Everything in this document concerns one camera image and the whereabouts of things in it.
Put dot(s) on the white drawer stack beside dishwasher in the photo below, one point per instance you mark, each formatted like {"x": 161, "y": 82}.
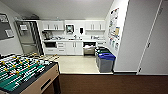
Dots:
{"x": 100, "y": 43}

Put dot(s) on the white two-door base cabinet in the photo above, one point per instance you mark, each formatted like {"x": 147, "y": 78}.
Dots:
{"x": 74, "y": 48}

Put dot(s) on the white drawer stack beside microwave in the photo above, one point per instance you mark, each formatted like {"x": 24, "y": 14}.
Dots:
{"x": 61, "y": 47}

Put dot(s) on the grey bin blue lid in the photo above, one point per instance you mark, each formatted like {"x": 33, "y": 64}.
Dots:
{"x": 106, "y": 62}

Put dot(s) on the black coffee machine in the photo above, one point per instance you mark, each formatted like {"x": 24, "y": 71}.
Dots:
{"x": 47, "y": 35}

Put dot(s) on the stainless steel refrigerator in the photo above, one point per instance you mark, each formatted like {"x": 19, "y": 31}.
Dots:
{"x": 28, "y": 38}

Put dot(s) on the green foosball table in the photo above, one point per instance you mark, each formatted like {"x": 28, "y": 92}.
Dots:
{"x": 23, "y": 75}

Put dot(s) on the white door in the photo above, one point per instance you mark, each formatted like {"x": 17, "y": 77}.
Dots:
{"x": 155, "y": 41}

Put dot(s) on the grey bulletin board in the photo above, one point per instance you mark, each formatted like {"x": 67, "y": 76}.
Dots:
{"x": 5, "y": 28}

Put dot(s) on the small blue-white wall papers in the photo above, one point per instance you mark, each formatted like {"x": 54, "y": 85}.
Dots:
{"x": 113, "y": 43}

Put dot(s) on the white two-door wall cabinet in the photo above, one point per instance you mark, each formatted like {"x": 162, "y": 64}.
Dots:
{"x": 53, "y": 25}

